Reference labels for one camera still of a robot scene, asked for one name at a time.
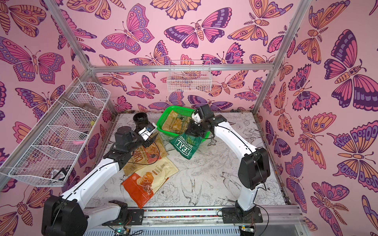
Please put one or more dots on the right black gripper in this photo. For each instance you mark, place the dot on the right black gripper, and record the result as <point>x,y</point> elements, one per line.
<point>195,130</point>

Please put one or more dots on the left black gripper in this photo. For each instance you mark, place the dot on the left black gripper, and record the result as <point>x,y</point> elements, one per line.
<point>136,132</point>

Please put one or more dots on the yellow red tomato chips bag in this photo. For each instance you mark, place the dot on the yellow red tomato chips bag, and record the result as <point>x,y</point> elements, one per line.
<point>145,156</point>

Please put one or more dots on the dark green REAL chips bag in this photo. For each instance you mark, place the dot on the dark green REAL chips bag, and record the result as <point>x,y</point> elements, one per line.
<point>186,145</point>

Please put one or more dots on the yellow sour cream chips bag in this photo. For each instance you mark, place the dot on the yellow sour cream chips bag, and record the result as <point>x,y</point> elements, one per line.
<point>176,123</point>

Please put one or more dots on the green plastic basket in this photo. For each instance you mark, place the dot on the green plastic basket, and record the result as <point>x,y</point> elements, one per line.
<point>181,110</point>

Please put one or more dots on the orange cream cassava chips bag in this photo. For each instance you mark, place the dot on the orange cream cassava chips bag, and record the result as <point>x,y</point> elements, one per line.
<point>142,185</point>

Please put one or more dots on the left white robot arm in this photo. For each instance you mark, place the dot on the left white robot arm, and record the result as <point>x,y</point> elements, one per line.
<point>68,214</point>

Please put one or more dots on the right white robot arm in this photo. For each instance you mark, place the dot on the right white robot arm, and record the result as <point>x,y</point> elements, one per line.
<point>254,166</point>

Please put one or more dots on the pink object in shelf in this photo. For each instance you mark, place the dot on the pink object in shelf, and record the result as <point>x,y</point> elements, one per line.
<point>80,142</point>

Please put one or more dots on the black object in shelf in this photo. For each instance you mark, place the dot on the black object in shelf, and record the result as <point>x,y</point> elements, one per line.
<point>59,175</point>

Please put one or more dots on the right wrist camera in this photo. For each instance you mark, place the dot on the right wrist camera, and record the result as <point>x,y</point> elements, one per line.
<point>202,113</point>

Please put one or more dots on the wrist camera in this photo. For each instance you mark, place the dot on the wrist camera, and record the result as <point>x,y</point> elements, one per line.
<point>148,131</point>
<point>202,113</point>

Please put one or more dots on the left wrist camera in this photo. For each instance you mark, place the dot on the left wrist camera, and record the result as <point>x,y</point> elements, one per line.
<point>148,131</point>

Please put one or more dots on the small white wire basket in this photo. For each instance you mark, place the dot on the small white wire basket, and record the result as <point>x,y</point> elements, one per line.
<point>188,76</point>

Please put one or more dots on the long white wire shelf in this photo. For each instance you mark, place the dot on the long white wire shelf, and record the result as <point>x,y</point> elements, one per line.
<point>74,112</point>

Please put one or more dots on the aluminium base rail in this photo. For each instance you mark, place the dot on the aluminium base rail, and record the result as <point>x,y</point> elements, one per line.
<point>205,221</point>

